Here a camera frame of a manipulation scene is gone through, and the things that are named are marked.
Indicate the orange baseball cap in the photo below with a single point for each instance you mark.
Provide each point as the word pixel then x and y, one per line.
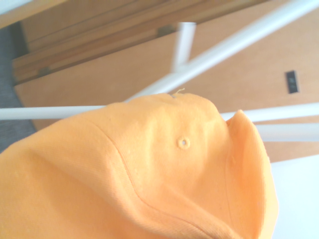
pixel 149 179

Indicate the light wooden door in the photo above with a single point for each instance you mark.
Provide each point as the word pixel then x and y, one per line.
pixel 112 74

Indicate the metal door hinge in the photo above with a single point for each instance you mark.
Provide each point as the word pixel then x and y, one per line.
pixel 45 71
pixel 165 30

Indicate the black door lock plate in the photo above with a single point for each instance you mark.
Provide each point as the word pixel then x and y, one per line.
pixel 291 82

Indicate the wooden door frame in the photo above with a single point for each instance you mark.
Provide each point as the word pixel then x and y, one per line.
pixel 74 17

